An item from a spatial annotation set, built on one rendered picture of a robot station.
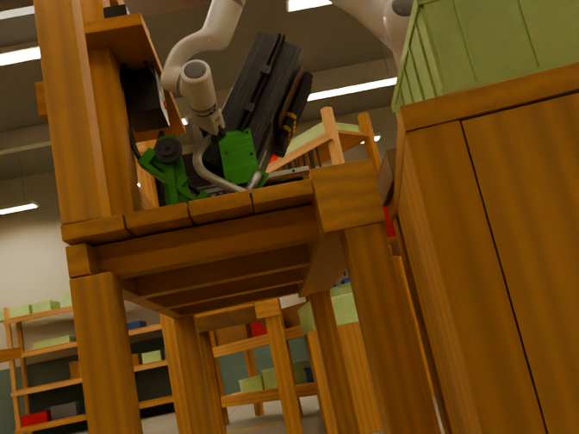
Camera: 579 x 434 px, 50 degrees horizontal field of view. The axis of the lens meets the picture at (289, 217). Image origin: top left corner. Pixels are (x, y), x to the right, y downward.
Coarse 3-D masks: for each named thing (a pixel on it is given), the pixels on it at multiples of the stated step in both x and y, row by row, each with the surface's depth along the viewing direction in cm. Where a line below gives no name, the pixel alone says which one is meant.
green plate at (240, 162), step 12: (228, 132) 211; (240, 132) 211; (228, 144) 209; (240, 144) 209; (252, 144) 209; (228, 156) 207; (240, 156) 207; (252, 156) 206; (228, 168) 205; (240, 168) 204; (252, 168) 204; (228, 180) 203; (240, 180) 202
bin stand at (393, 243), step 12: (396, 240) 194; (396, 252) 216; (396, 264) 193; (396, 276) 192; (408, 312) 190; (408, 324) 189; (420, 360) 187; (420, 372) 186; (432, 396) 185; (432, 408) 184; (432, 420) 183
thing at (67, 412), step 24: (0, 312) 1040; (24, 312) 1040; (48, 312) 1030; (72, 336) 1045; (24, 360) 1061; (144, 360) 1022; (24, 384) 1051; (48, 384) 1010; (72, 384) 1005; (72, 408) 1007; (24, 432) 989
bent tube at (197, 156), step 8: (208, 136) 201; (200, 144) 199; (208, 144) 200; (200, 152) 198; (192, 160) 198; (200, 160) 197; (200, 168) 195; (200, 176) 196; (208, 176) 194; (216, 176) 194; (216, 184) 194; (224, 184) 193; (232, 184) 193; (232, 192) 193
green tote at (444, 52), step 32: (416, 0) 87; (448, 0) 87; (480, 0) 87; (512, 0) 87; (544, 0) 86; (576, 0) 86; (416, 32) 91; (448, 32) 86; (480, 32) 86; (512, 32) 86; (544, 32) 85; (576, 32) 85; (416, 64) 98; (448, 64) 86; (480, 64) 85; (512, 64) 85; (544, 64) 84; (416, 96) 103
